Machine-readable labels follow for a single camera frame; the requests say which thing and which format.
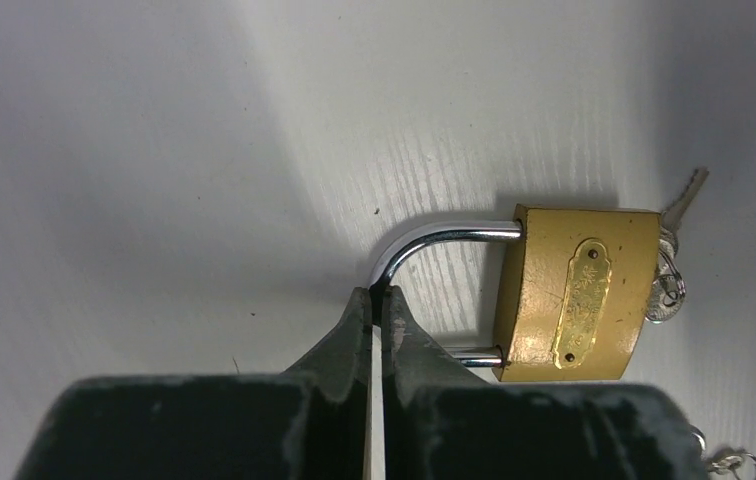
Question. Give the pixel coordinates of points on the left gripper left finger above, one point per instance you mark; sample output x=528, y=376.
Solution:
x=307, y=422

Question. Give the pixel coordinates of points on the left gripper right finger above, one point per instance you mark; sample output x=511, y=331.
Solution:
x=444, y=422

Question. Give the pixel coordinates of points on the large brass padlock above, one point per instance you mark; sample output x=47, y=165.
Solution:
x=574, y=289

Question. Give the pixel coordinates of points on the silver keys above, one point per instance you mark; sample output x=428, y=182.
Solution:
x=668, y=290

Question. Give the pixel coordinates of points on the small silver key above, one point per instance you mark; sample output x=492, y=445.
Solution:
x=725, y=461

